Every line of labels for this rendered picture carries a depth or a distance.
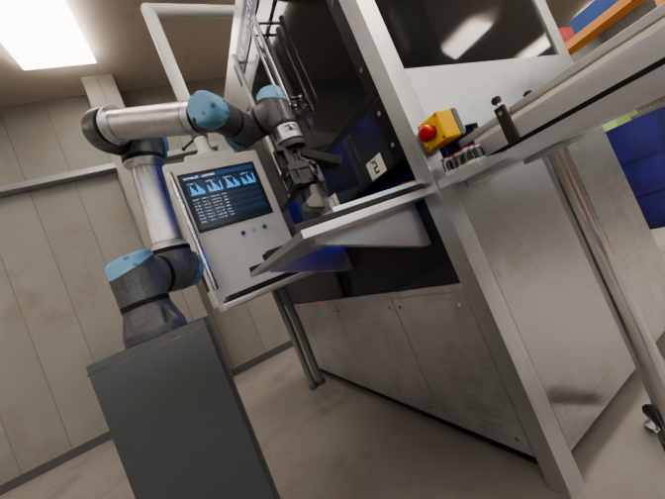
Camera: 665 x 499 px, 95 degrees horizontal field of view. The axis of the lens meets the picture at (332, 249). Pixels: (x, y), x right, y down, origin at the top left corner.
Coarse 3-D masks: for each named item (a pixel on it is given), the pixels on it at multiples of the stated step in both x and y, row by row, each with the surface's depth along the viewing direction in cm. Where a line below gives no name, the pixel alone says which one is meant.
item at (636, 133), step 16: (656, 112) 244; (624, 128) 253; (640, 128) 248; (656, 128) 245; (624, 144) 256; (640, 144) 250; (656, 144) 245; (624, 160) 259; (640, 160) 252; (656, 160) 247; (640, 176) 254; (656, 176) 248; (640, 192) 257; (656, 192) 251; (640, 208) 261; (656, 208) 253; (656, 224) 256
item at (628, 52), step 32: (640, 32) 51; (576, 64) 59; (608, 64) 54; (640, 64) 50; (544, 96) 70; (576, 96) 59; (608, 96) 55; (640, 96) 52; (480, 128) 79; (512, 128) 69; (544, 128) 65; (576, 128) 60; (512, 160) 73
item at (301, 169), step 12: (288, 144) 76; (300, 144) 78; (276, 156) 79; (288, 156) 77; (300, 156) 78; (288, 168) 74; (300, 168) 76; (312, 168) 77; (288, 180) 77; (300, 180) 75; (312, 180) 77; (288, 192) 80
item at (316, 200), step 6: (312, 186) 77; (318, 186) 77; (312, 192) 77; (318, 192) 78; (312, 198) 77; (318, 198) 77; (324, 198) 77; (312, 204) 76; (318, 204) 77; (324, 204) 78; (324, 210) 79
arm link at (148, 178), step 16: (128, 144) 87; (144, 144) 91; (160, 144) 96; (128, 160) 89; (144, 160) 91; (160, 160) 95; (144, 176) 91; (160, 176) 94; (144, 192) 91; (160, 192) 92; (144, 208) 91; (160, 208) 91; (160, 224) 91; (176, 224) 95; (160, 240) 91; (176, 240) 93; (176, 256) 90; (192, 256) 95; (176, 272) 88; (192, 272) 93; (176, 288) 90
